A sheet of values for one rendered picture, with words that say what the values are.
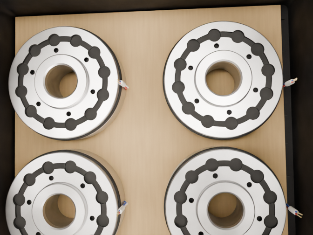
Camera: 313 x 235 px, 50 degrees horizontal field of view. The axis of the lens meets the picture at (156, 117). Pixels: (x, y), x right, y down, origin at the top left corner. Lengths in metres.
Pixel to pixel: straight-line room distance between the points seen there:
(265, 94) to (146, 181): 0.14
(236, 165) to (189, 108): 0.06
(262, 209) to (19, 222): 0.21
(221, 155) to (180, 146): 0.05
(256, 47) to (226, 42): 0.03
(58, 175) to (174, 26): 0.18
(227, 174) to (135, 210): 0.10
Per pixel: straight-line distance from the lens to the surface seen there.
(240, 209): 0.31
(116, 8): 0.34
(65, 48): 0.32
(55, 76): 0.33
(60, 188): 0.31
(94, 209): 0.31
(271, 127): 0.33
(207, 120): 0.29
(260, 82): 0.30
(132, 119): 0.32
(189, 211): 0.30
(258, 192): 0.30
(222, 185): 0.29
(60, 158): 0.31
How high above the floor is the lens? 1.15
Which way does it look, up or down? 85 degrees down
